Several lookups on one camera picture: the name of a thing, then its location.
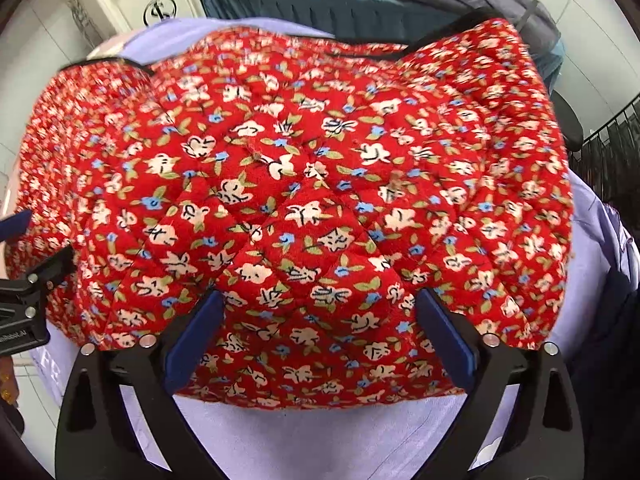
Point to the black chair part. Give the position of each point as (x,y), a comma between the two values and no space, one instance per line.
(570,120)

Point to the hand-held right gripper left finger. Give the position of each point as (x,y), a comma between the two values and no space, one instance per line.
(192,345)

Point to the dark blue sofa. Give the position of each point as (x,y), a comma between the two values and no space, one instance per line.
(300,5)

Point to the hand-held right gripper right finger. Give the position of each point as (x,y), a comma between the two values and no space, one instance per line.
(450,342)

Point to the purple floral bed sheet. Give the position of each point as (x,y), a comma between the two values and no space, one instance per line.
(310,440)

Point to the red floral quilted jacket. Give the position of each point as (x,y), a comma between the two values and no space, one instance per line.
(310,200)

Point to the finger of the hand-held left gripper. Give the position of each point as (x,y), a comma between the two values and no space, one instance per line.
(14,225)
(50,266)

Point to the dark navy garment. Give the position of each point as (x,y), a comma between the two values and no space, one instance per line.
(612,340)

